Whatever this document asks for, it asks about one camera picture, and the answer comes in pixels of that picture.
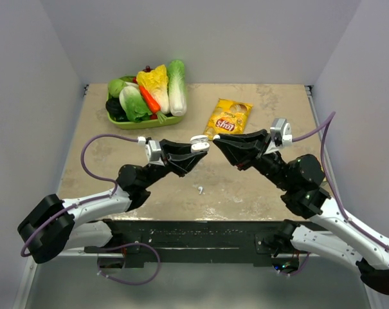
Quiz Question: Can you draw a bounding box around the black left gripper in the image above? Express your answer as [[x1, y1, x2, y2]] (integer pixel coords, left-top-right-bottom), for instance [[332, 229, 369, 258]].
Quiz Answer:
[[141, 139, 207, 189]]

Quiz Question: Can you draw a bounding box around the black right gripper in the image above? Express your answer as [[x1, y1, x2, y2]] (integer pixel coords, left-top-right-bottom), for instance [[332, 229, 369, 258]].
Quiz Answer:
[[213, 129, 293, 191]]

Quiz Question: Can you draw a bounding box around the white earbud charging case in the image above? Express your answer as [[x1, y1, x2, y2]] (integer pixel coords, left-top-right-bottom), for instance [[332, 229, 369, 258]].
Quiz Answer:
[[190, 135, 210, 153]]

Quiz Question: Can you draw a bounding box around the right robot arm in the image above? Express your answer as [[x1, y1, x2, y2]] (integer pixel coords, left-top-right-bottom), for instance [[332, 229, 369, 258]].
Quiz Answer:
[[213, 129, 389, 295]]

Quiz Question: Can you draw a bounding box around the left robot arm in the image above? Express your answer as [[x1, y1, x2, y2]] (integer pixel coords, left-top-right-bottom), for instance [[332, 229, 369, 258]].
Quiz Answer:
[[17, 135, 210, 264]]

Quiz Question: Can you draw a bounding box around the yellow chips bag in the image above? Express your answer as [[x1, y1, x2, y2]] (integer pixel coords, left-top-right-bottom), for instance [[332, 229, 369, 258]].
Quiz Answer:
[[203, 98, 253, 140]]

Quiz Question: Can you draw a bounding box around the green vegetable basket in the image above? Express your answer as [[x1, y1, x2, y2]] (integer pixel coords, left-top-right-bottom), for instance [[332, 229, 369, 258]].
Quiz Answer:
[[107, 94, 184, 130]]

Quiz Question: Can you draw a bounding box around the orange toy carrot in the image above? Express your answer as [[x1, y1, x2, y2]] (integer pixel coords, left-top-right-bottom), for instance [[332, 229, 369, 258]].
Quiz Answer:
[[139, 86, 167, 124]]

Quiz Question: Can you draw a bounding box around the green leafy bok choy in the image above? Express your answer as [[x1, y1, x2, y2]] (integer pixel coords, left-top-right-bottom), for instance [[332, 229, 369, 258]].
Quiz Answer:
[[119, 86, 152, 123]]

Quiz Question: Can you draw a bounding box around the black toy vegetable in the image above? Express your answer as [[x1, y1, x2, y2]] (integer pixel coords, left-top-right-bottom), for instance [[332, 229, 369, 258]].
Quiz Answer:
[[105, 98, 129, 122]]

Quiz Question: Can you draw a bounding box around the yellow white cabbage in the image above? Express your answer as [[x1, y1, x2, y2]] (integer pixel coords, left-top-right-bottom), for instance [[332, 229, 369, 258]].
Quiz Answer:
[[136, 64, 170, 115]]

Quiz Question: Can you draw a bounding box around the green white napa cabbage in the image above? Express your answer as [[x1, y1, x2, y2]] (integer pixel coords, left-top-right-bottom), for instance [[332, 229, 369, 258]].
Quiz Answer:
[[167, 60, 187, 117]]

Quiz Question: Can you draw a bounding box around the round green cabbage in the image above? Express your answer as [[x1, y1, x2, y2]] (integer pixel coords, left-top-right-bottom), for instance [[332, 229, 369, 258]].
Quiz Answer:
[[107, 79, 127, 98]]

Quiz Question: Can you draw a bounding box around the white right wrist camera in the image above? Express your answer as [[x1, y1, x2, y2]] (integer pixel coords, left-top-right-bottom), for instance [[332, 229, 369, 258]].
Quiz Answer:
[[264, 118, 293, 155]]

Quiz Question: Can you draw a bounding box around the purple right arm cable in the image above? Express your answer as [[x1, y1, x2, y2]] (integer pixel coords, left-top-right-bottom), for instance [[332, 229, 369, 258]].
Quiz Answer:
[[290, 111, 389, 258]]

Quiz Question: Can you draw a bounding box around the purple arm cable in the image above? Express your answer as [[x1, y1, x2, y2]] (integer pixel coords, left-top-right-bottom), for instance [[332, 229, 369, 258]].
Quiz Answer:
[[19, 133, 140, 258], [290, 111, 389, 258]]

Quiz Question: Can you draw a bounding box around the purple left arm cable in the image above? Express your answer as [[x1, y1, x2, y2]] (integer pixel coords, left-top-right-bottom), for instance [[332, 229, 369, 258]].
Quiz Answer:
[[19, 133, 140, 258]]

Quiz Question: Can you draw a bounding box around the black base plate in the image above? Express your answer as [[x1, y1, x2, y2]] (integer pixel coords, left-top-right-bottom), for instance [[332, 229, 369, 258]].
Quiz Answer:
[[85, 220, 306, 269]]

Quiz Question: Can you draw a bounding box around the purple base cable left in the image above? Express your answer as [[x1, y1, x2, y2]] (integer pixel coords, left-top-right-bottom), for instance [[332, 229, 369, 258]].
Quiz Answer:
[[93, 243, 161, 286]]

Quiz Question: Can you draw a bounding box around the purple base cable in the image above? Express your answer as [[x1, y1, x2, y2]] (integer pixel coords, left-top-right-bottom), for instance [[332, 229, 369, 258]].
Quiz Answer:
[[276, 250, 313, 277], [93, 243, 161, 286]]

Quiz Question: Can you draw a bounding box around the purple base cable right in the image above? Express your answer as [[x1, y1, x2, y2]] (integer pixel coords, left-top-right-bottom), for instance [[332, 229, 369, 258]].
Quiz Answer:
[[276, 250, 313, 277]]

